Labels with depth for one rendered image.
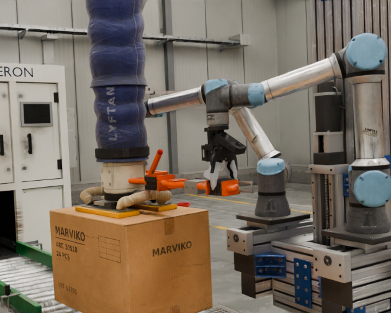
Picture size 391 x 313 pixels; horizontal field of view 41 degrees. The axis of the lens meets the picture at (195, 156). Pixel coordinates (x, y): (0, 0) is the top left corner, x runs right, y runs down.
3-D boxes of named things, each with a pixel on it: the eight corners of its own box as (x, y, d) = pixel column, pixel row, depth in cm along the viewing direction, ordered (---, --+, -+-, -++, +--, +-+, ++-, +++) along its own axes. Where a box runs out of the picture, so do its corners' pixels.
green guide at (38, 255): (15, 252, 394) (15, 240, 394) (29, 249, 401) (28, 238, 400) (125, 301, 268) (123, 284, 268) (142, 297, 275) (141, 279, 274)
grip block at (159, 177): (143, 190, 203) (142, 175, 203) (163, 187, 209) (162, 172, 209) (156, 191, 196) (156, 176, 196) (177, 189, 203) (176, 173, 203)
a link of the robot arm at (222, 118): (233, 112, 176) (215, 112, 171) (234, 126, 177) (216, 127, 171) (218, 113, 182) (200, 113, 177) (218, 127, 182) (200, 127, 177)
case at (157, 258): (54, 300, 233) (48, 210, 231) (129, 280, 260) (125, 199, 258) (131, 336, 188) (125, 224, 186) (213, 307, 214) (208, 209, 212)
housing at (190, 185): (183, 193, 187) (182, 181, 187) (197, 191, 191) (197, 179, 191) (196, 194, 182) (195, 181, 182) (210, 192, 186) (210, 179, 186)
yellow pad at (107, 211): (74, 211, 226) (74, 199, 225) (95, 208, 232) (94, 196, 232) (118, 218, 200) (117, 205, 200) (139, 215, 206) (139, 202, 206)
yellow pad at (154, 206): (112, 205, 238) (112, 194, 238) (131, 202, 245) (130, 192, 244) (158, 212, 212) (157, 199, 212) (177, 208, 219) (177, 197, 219)
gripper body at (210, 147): (217, 161, 184) (216, 126, 183) (235, 161, 177) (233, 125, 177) (201, 163, 179) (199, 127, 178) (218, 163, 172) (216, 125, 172)
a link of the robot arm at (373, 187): (388, 202, 175) (380, 36, 173) (396, 208, 160) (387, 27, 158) (350, 203, 177) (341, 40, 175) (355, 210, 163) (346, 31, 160)
